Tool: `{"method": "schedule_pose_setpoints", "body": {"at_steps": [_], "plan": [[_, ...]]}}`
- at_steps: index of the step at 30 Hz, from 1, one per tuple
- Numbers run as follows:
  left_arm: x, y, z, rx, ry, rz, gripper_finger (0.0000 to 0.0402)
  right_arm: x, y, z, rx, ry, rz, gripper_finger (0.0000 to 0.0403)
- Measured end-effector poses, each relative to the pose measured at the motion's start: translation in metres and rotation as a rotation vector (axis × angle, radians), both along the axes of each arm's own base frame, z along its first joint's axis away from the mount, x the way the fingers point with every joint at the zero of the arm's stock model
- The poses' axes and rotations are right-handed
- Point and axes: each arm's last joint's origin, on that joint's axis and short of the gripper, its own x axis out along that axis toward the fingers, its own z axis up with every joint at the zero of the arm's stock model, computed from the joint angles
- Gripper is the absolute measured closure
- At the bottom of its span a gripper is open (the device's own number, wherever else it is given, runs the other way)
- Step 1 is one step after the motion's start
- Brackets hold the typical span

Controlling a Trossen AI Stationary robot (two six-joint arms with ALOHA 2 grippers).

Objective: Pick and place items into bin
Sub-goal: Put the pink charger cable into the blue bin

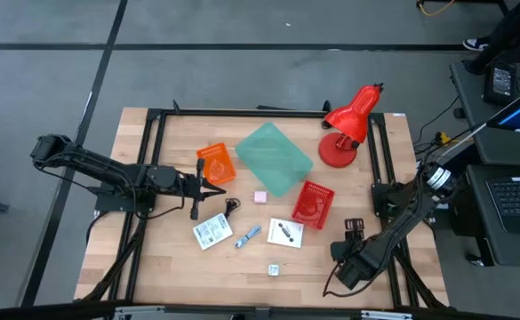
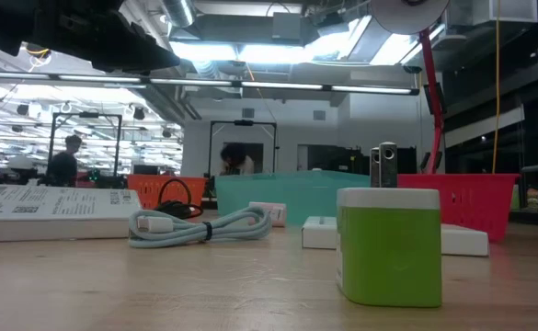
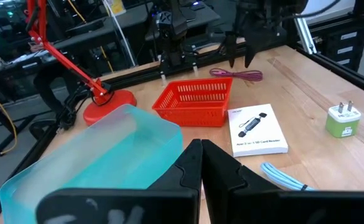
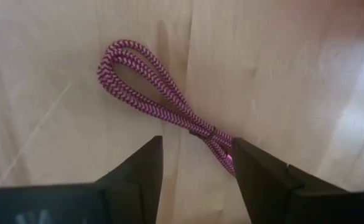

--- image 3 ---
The red slotted plastic basket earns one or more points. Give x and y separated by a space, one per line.
197 118

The black background desk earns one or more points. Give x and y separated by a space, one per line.
122 25

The white card reader box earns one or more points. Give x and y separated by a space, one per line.
262 146

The teal translucent plastic bin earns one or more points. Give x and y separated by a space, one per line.
107 149

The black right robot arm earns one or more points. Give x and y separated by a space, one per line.
172 28

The silver aluminium extrusion post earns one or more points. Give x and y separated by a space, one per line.
304 34

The green and white charger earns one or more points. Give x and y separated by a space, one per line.
342 127

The red desk lamp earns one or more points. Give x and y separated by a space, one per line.
107 109

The black drawer cabinet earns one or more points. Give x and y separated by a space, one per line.
334 49

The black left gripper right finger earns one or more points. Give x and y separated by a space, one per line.
247 205

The white pole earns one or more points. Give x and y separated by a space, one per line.
119 32

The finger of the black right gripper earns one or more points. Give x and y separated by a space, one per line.
231 46
250 51

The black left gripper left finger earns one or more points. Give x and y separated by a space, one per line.
169 202

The black aluminium table frame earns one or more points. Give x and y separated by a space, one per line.
132 79

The yellow sign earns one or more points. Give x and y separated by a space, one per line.
118 7

